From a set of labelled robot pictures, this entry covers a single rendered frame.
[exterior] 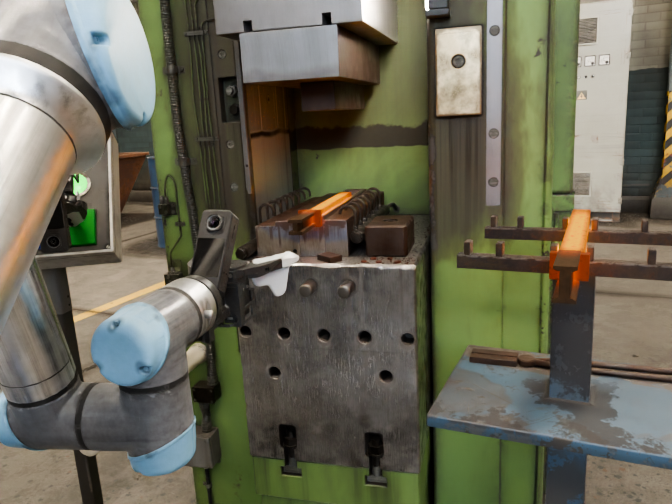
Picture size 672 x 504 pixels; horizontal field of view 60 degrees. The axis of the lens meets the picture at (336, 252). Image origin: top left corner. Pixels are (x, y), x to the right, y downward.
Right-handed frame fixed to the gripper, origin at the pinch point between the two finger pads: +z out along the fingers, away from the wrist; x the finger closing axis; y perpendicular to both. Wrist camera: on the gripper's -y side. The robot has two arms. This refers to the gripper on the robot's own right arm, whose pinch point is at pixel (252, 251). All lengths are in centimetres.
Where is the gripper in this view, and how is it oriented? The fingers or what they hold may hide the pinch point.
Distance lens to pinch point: 92.2
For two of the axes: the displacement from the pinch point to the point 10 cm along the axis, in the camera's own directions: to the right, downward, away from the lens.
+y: 0.5, 9.7, 2.3
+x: 9.7, 0.1, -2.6
